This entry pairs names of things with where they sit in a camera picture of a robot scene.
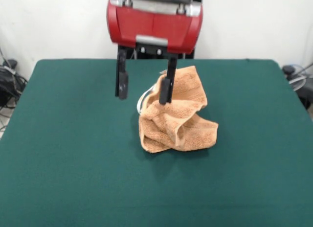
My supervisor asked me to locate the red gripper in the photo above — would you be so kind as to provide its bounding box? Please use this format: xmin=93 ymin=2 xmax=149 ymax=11
xmin=106 ymin=0 xmax=203 ymax=105

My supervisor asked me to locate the black and gray floor equipment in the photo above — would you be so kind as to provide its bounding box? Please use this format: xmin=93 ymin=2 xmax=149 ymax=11
xmin=282 ymin=64 xmax=313 ymax=109

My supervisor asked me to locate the dark green table cloth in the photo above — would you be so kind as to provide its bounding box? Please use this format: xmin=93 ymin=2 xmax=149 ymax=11
xmin=0 ymin=58 xmax=313 ymax=227

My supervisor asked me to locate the black cable bundle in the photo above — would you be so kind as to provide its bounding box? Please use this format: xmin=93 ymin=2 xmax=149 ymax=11
xmin=0 ymin=59 xmax=29 ymax=109

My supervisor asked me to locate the tan terry towel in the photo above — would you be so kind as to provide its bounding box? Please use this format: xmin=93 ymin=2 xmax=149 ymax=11
xmin=136 ymin=65 xmax=219 ymax=154

